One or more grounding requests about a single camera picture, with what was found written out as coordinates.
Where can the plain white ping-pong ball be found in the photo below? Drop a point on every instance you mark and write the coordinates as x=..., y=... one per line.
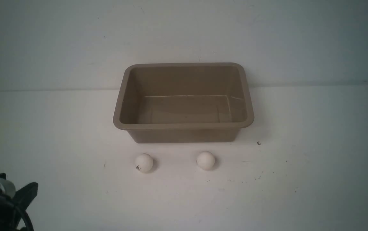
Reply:
x=206, y=160

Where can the white ping-pong ball with logo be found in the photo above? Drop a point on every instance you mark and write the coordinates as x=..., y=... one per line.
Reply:
x=144, y=163

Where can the brown plastic bin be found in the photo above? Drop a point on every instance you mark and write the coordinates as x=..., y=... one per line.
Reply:
x=184, y=102

